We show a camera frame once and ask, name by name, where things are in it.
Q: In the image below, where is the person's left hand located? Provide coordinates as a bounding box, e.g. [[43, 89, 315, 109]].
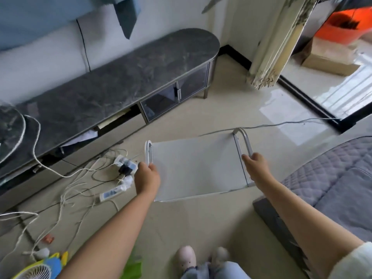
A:
[[134, 162, 162, 198]]

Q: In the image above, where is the person's right hand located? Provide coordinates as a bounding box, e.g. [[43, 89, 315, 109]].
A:
[[241, 152, 274, 186]]

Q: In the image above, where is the white wooden board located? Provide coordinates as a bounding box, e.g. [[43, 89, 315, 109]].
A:
[[150, 132, 252, 202]]

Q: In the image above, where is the white paper sheet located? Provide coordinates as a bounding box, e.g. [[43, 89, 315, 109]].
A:
[[61, 129, 100, 147]]

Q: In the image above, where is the person's right forearm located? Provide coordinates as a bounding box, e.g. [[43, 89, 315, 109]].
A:
[[258, 177, 364, 277]]

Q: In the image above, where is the person's left forearm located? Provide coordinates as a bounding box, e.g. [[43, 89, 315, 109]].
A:
[[58, 191, 157, 279]]

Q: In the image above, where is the person's left pale shoe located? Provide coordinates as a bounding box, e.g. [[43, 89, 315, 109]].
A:
[[177, 246, 198, 272]]

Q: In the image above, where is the person's pale shoe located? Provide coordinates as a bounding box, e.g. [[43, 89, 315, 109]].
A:
[[177, 246, 198, 272], [210, 247, 231, 268]]

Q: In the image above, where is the person's right pale shoe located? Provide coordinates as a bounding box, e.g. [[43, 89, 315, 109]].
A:
[[210, 247, 231, 268]]

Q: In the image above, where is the person's white shirt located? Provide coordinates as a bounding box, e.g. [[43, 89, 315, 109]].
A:
[[328, 241, 372, 279]]

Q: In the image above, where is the long white power strip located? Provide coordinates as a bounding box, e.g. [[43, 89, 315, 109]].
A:
[[99, 176, 134, 202]]

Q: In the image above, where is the grey sofa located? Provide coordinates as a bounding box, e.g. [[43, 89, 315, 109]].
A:
[[251, 136, 372, 279]]

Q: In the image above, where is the green plastic stool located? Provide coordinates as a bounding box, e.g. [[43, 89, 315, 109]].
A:
[[119, 258, 143, 279]]

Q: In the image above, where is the grey marble TV cabinet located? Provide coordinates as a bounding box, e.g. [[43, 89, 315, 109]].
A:
[[0, 28, 222, 210]]

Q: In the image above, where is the patterned beige curtain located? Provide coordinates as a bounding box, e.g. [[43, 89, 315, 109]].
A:
[[247, 0, 320, 91]]

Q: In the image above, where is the cardboard box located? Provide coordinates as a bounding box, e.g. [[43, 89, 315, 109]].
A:
[[300, 36, 362, 77]]

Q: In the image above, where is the yellow plastic basket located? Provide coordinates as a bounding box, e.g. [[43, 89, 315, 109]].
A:
[[12, 251, 69, 279]]

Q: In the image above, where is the round marble turntable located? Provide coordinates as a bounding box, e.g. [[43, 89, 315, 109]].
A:
[[0, 102, 27, 166]]

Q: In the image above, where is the orange plastic basin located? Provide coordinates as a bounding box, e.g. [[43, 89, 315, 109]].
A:
[[315, 5, 372, 45]]

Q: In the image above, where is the blue cloth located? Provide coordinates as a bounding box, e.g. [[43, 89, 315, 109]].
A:
[[0, 0, 141, 53]]

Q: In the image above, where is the long dark cable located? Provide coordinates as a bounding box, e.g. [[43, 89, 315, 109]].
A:
[[198, 117, 332, 138]]

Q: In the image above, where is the tangle of white cables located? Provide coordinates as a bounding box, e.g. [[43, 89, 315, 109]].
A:
[[0, 113, 140, 265]]

